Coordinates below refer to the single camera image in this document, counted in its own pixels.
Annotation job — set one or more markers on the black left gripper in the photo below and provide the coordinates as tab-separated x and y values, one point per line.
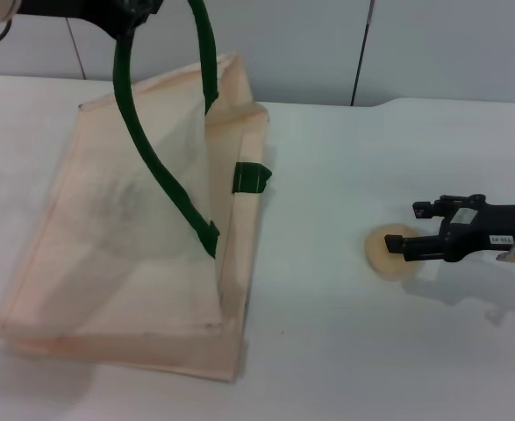
73	11

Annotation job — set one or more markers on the round egg yolk pastry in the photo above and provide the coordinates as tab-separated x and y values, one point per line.
382	263

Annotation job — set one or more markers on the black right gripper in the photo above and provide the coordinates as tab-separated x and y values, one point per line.
481	228

